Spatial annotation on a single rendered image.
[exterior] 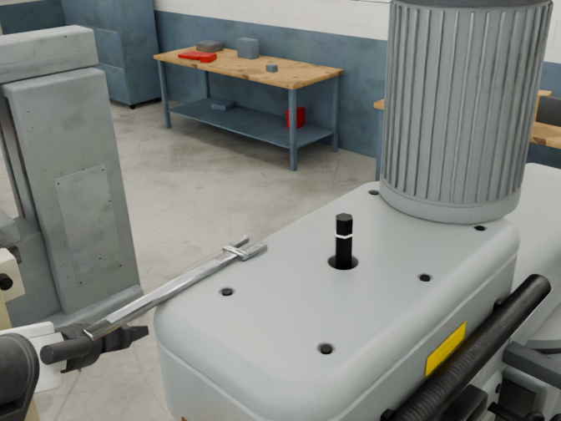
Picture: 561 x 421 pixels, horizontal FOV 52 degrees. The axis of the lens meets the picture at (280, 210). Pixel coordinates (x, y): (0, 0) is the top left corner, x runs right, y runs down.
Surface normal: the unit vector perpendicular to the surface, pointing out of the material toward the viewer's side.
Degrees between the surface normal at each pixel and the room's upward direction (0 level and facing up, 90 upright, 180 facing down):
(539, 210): 0
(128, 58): 90
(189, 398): 90
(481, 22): 90
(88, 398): 0
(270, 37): 90
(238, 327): 0
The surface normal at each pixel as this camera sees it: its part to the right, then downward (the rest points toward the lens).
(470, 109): -0.12, 0.45
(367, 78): -0.69, 0.35
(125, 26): 0.72, 0.29
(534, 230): -0.03, -0.89
